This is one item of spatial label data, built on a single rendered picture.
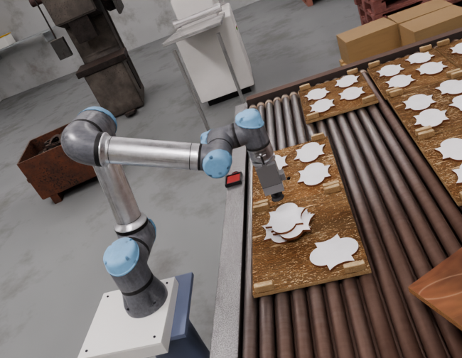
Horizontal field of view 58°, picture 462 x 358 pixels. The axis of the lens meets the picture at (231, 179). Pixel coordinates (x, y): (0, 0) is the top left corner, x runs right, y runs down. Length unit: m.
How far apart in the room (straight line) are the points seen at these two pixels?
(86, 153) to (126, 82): 5.40
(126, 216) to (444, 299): 0.94
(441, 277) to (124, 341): 0.92
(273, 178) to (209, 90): 4.12
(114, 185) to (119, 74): 5.22
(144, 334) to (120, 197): 0.43
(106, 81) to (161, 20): 5.10
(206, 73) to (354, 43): 1.78
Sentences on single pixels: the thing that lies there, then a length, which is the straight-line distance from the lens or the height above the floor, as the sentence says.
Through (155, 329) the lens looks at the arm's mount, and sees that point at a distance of 1.39.
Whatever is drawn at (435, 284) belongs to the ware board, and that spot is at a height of 1.04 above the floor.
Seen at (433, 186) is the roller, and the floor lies 0.92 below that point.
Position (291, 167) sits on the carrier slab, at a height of 0.94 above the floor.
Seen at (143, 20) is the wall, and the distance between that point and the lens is 11.51.
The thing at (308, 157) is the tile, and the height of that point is 0.95.
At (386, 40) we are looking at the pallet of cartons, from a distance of 4.81.
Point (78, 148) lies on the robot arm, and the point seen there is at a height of 1.50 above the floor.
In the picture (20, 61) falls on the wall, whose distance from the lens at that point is 12.88.
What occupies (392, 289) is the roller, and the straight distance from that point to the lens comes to 1.23.
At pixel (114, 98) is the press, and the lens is 6.64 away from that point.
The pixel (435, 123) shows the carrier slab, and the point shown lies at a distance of 1.81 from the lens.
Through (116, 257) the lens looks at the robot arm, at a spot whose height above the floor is 1.14.
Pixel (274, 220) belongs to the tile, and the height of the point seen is 0.99.
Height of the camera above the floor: 1.85
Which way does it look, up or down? 30 degrees down
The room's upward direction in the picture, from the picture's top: 23 degrees counter-clockwise
